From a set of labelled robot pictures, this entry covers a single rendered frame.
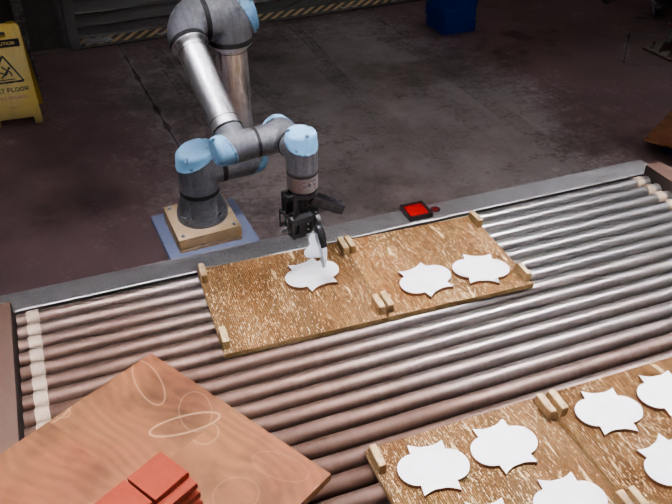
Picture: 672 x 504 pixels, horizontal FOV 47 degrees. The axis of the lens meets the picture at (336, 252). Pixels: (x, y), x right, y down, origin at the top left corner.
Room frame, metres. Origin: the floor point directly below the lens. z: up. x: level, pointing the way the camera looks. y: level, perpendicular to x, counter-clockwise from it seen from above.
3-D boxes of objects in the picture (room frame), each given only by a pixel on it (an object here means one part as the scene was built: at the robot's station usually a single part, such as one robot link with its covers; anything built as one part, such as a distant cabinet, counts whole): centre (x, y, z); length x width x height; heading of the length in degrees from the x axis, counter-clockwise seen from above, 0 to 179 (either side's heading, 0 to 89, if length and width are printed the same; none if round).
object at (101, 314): (1.77, -0.13, 0.90); 1.95 x 0.05 x 0.05; 111
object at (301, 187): (1.60, 0.08, 1.23); 0.08 x 0.08 x 0.05
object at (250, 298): (1.55, 0.12, 0.93); 0.41 x 0.35 x 0.02; 109
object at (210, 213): (1.94, 0.40, 0.97); 0.15 x 0.15 x 0.10
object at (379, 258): (1.68, -0.27, 0.93); 0.41 x 0.35 x 0.02; 109
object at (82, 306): (1.82, -0.11, 0.90); 1.95 x 0.05 x 0.05; 111
